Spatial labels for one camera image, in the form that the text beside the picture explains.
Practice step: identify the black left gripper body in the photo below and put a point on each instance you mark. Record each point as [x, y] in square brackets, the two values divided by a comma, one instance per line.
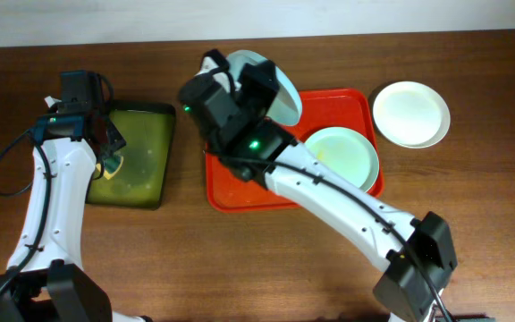
[106, 135]

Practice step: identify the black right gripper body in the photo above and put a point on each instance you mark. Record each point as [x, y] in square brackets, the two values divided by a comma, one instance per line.
[249, 94]

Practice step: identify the light blue plate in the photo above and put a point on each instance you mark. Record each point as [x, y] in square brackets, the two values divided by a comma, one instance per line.
[286, 108]

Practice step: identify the yellow green sponge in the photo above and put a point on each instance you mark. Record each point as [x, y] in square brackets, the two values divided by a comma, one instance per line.
[109, 167]

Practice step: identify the pale green plate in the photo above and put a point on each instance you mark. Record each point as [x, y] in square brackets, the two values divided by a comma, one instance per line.
[347, 153]

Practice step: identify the white plate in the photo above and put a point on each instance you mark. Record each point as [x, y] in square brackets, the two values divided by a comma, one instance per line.
[411, 114]

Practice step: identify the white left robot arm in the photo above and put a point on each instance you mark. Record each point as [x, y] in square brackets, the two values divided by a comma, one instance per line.
[44, 278]

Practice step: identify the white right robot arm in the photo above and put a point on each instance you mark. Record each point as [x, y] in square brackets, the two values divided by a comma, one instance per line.
[416, 257]

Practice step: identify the black tray with soapy water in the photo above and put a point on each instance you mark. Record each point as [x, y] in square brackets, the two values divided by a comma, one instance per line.
[148, 129]

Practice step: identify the red plastic tray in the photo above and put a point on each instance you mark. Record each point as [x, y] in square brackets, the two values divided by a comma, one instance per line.
[321, 109]

